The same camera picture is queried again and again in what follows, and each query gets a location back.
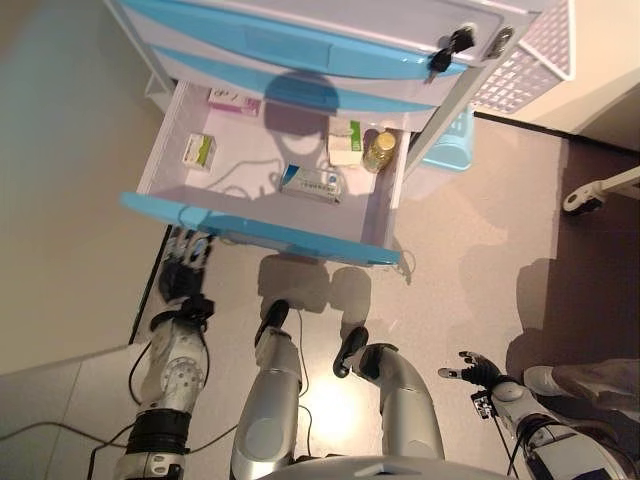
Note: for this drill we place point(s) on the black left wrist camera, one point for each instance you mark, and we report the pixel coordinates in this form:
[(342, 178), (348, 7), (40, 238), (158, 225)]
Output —
[(199, 307)]

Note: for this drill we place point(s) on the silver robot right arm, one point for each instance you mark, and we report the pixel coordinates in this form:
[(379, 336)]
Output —
[(510, 395)]

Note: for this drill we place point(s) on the silver robot right leg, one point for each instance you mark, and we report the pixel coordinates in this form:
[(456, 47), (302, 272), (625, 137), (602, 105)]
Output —
[(410, 400)]

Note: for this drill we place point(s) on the tall green white medicine box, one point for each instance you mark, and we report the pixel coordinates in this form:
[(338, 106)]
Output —
[(345, 145)]

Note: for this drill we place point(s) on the light blue waste bin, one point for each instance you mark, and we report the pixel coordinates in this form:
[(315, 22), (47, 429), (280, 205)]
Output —
[(450, 145)]

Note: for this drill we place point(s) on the pink and white medicine box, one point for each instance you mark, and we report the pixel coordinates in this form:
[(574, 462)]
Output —
[(232, 102)]

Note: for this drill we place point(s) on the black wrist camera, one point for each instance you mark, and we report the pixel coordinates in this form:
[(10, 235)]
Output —
[(199, 307), (482, 405)]

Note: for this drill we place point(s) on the person in brown trousers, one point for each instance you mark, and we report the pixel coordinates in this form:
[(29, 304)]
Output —
[(590, 385)]

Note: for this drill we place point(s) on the white hospital bed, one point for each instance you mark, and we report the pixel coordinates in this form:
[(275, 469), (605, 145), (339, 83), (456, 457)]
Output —
[(580, 200)]

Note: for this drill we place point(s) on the white lattice basket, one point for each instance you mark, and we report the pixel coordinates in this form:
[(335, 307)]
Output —
[(525, 70)]

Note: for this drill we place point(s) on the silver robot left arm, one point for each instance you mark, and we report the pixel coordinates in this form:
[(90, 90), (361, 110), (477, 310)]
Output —
[(175, 370)]

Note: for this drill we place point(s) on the silver robot leg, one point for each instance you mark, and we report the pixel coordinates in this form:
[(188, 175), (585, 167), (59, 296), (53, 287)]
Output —
[(410, 400), (275, 380)]

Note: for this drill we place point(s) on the blue-fronted cart drawer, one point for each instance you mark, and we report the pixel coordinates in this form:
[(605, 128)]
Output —
[(250, 230)]

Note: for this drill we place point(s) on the grey robot torso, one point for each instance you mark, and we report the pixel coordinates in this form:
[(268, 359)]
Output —
[(380, 467)]

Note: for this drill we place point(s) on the silver robot left leg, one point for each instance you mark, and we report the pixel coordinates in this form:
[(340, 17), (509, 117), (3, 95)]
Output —
[(275, 380)]

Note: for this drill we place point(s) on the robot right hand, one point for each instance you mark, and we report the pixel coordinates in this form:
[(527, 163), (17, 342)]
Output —
[(480, 370)]

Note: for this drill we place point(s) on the small green white medicine box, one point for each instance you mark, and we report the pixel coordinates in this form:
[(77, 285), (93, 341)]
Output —
[(200, 152)]

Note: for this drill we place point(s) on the white and blue medical cart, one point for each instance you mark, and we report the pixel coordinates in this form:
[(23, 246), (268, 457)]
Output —
[(320, 55)]

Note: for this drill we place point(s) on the black keys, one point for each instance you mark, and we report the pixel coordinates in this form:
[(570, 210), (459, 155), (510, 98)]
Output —
[(442, 57)]

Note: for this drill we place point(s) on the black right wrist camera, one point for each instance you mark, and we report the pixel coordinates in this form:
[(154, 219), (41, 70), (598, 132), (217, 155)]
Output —
[(482, 405)]

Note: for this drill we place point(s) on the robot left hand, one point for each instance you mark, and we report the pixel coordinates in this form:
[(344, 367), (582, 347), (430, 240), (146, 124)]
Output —
[(182, 280)]

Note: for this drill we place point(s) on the blue and white medicine box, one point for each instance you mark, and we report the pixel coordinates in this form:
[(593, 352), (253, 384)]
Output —
[(310, 185)]

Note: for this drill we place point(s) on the yellow medicine bottle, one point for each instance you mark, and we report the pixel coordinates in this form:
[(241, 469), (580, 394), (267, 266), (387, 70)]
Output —
[(378, 150)]

